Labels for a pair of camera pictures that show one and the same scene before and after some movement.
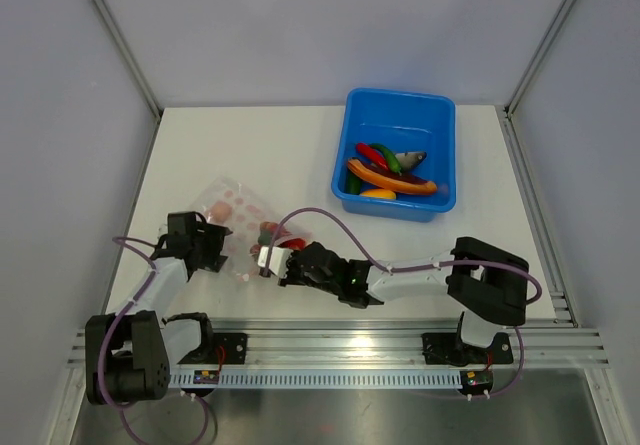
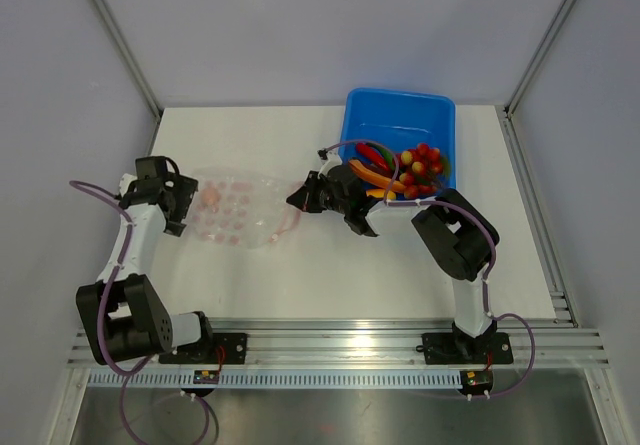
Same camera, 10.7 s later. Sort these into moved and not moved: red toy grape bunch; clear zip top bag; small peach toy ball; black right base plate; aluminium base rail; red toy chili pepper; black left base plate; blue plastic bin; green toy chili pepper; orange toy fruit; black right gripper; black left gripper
Moved: black right gripper; clear zip top bag; red toy grape bunch; small peach toy ball; black left gripper
Not moved: blue plastic bin; black left base plate; aluminium base rail; red toy chili pepper; green toy chili pepper; black right base plate; orange toy fruit
